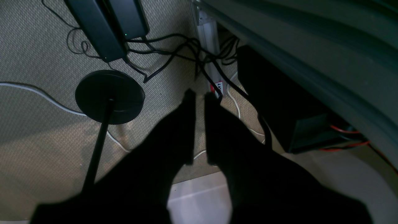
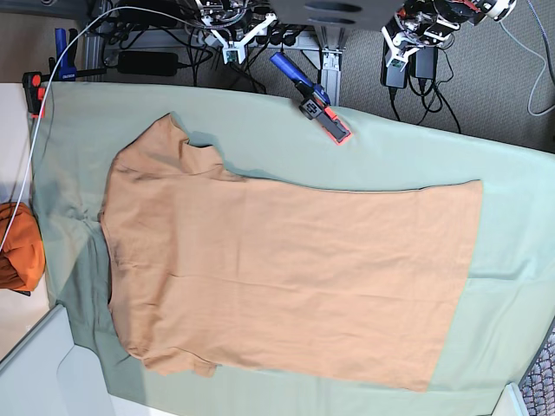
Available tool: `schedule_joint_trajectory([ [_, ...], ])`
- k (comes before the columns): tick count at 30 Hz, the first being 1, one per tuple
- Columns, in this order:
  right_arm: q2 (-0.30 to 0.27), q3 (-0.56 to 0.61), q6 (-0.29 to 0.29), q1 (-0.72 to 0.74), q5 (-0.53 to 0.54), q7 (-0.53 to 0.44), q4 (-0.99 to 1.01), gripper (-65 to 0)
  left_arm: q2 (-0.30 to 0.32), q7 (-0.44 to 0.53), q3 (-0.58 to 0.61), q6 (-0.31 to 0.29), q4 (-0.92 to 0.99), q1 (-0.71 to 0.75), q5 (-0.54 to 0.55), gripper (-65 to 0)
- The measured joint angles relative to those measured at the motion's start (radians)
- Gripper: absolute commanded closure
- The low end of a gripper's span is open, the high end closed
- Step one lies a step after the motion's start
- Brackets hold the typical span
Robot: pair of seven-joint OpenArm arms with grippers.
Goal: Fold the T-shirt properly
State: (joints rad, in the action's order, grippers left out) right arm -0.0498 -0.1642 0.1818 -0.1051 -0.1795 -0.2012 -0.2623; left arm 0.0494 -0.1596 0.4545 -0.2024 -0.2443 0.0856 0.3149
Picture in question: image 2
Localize tan orange T-shirt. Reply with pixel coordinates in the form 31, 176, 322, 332
101, 116, 483, 392

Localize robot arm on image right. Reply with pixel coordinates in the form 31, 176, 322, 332
382, 0, 516, 70

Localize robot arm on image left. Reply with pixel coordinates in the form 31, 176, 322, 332
189, 1, 278, 64

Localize blue orange bar clamp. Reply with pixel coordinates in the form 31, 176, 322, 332
270, 52, 352, 146

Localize black power adapter pair left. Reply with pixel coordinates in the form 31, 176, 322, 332
380, 44, 408, 89

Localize black power adapter pair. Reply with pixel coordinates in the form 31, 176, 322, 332
411, 47, 438, 81
380, 44, 408, 89

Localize black power strip with plugs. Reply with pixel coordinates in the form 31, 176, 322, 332
255, 23, 307, 47

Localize black power brick left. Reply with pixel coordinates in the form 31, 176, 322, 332
116, 51, 180, 76

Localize black power adapter pair right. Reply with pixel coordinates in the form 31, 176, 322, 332
411, 47, 438, 81

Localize light green table cloth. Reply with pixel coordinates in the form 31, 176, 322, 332
32, 82, 554, 415

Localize folded dark orange garment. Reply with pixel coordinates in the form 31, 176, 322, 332
1, 203, 46, 291

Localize grey plastic bin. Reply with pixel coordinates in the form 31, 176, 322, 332
1, 305, 114, 415

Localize dark patterned mat corner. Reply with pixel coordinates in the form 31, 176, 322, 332
519, 322, 555, 416

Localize aluminium frame post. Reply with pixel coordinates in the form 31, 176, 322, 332
315, 26, 349, 106

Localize white cable on left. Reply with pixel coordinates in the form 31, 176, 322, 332
0, 0, 205, 252

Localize grey cable top right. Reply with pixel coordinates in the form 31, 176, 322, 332
498, 0, 555, 116

